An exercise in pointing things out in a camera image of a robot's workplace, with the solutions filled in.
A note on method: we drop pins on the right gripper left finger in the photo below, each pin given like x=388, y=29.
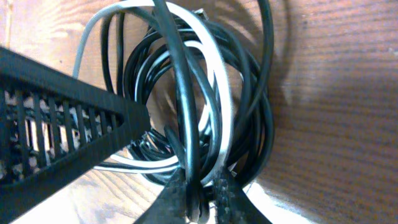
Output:
x=176, y=202

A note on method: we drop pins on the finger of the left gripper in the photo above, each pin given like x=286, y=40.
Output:
x=54, y=128

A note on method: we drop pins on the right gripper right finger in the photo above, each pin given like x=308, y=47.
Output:
x=232, y=204

